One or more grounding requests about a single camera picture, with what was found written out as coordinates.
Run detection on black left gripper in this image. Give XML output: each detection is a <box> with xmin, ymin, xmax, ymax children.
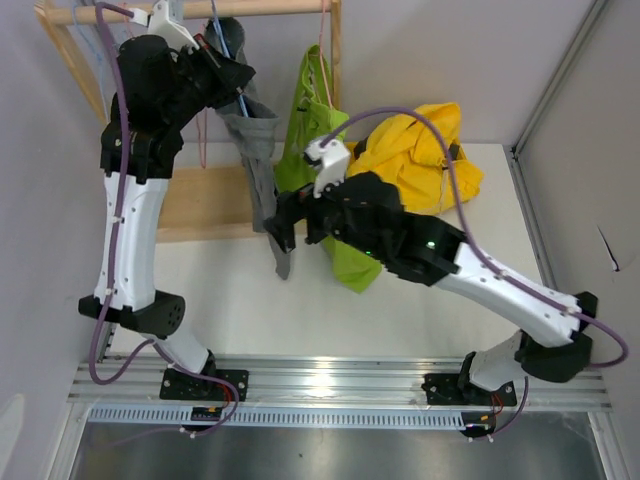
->
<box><xmin>163</xmin><ymin>33</ymin><xmax>255</xmax><ymax>129</ymax></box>

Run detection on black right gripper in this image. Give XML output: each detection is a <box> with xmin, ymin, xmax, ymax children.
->
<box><xmin>263</xmin><ymin>166</ymin><xmax>385</xmax><ymax>261</ymax></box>

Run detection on blue hanger of grey shorts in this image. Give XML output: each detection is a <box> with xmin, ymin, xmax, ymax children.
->
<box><xmin>210</xmin><ymin>0</ymin><xmax>250</xmax><ymax>118</ymax></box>

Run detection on light grey shorts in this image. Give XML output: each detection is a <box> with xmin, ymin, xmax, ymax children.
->
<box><xmin>203</xmin><ymin>17</ymin><xmax>296</xmax><ymax>281</ymax></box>

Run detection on pink hanger of yellow shorts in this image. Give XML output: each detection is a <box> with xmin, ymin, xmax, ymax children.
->
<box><xmin>196</xmin><ymin>109</ymin><xmax>208</xmax><ymax>169</ymax></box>

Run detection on yellow shorts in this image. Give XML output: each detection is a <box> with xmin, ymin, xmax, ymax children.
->
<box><xmin>347</xmin><ymin>103</ymin><xmax>484</xmax><ymax>215</ymax></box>

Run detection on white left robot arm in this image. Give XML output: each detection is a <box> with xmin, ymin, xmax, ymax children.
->
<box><xmin>78</xmin><ymin>34</ymin><xmax>255</xmax><ymax>400</ymax></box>

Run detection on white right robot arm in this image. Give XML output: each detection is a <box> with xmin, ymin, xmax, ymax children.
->
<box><xmin>264</xmin><ymin>173</ymin><xmax>593</xmax><ymax>404</ymax></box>

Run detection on lime green shorts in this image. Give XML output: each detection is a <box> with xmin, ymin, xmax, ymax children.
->
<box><xmin>274</xmin><ymin>45</ymin><xmax>382</xmax><ymax>293</ymax></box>

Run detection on pink hanger of green shorts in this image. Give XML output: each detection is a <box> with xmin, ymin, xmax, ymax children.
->
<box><xmin>309</xmin><ymin>1</ymin><xmax>334</xmax><ymax>109</ymax></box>

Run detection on wooden clothes rack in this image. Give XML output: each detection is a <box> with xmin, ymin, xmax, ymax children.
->
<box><xmin>34</xmin><ymin>1</ymin><xmax>342</xmax><ymax>242</ymax></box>

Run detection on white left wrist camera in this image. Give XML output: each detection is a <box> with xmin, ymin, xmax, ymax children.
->
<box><xmin>129</xmin><ymin>0</ymin><xmax>199</xmax><ymax>53</ymax></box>

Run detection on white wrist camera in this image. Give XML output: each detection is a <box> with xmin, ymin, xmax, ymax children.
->
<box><xmin>129</xmin><ymin>0</ymin><xmax>199</xmax><ymax>53</ymax></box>
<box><xmin>304</xmin><ymin>137</ymin><xmax>351</xmax><ymax>198</ymax></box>

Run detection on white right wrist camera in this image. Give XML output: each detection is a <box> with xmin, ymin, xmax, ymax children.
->
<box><xmin>304</xmin><ymin>137</ymin><xmax>351</xmax><ymax>198</ymax></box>

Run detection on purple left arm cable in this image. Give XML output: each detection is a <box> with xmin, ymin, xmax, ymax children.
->
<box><xmin>87</xmin><ymin>2</ymin><xmax>241</xmax><ymax>444</ymax></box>

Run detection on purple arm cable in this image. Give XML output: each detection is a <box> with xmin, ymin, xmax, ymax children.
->
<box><xmin>87</xmin><ymin>2</ymin><xmax>241</xmax><ymax>444</ymax></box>
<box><xmin>324</xmin><ymin>105</ymin><xmax>630</xmax><ymax>444</ymax></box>

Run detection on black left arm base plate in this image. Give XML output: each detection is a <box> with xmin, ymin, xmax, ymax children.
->
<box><xmin>159</xmin><ymin>369</ymin><xmax>249</xmax><ymax>402</ymax></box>

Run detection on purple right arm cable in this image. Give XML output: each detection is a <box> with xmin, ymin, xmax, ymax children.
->
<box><xmin>324</xmin><ymin>105</ymin><xmax>630</xmax><ymax>444</ymax></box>

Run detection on aluminium mounting rail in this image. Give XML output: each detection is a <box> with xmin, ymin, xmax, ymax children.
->
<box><xmin>67</xmin><ymin>354</ymin><xmax>612</xmax><ymax>412</ymax></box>

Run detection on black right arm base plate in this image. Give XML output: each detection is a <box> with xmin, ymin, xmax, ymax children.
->
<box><xmin>421</xmin><ymin>373</ymin><xmax>517</xmax><ymax>407</ymax></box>

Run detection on slotted white cable duct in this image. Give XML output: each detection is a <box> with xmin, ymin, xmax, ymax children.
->
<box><xmin>87</xmin><ymin>403</ymin><xmax>466</xmax><ymax>431</ymax></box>

